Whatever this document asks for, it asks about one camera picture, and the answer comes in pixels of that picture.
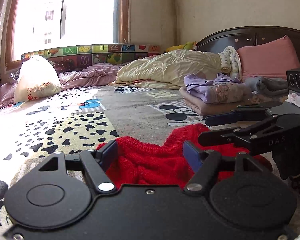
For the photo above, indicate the pink pillow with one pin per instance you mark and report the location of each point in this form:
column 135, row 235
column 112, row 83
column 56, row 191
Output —
column 267, row 57

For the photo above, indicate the purple folded sweater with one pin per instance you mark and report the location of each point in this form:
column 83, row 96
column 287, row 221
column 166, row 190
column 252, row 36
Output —
column 210, row 90

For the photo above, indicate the wooden framed window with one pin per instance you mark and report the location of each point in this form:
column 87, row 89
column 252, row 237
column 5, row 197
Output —
column 85, row 10

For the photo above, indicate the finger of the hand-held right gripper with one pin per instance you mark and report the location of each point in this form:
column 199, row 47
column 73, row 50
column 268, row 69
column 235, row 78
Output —
column 215, row 137
column 220, row 119

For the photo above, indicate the floral bed sheet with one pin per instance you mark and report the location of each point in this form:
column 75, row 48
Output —
column 257, row 100

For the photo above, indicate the colourful alphabet foam mat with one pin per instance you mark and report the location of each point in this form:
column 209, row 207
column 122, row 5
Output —
column 90, row 57

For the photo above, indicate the dark wooden headboard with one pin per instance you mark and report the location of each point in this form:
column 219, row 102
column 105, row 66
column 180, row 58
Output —
column 252, row 36

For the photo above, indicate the yellow plush toy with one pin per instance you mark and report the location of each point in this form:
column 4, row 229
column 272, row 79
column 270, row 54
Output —
column 182, row 47

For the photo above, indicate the white patterned baby blanket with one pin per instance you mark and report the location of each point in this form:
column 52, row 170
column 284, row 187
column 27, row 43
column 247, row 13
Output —
column 230, row 62

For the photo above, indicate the grey sheer curtain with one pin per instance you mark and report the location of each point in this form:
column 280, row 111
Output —
column 0, row 17

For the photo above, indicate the purple quilt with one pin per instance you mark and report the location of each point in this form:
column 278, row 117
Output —
column 90, row 73

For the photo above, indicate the white plastic bag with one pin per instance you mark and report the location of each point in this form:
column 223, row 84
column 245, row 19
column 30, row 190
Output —
column 37, row 80

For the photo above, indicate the cream quilt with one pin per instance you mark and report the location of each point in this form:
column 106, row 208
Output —
column 170, row 67

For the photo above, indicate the beige folded cloth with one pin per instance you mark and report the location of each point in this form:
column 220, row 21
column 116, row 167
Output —
column 202, row 108

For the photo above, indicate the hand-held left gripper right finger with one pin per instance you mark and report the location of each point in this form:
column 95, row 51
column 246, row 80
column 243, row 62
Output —
column 191, row 156

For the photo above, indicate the red knitted sweater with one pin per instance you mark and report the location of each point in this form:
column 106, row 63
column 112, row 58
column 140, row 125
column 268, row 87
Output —
column 152, row 160

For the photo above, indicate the grey-blue towel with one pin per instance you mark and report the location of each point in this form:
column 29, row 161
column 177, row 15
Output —
column 267, row 85

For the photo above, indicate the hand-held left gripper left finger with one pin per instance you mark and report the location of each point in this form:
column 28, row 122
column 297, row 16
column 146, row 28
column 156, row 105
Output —
column 110, row 152

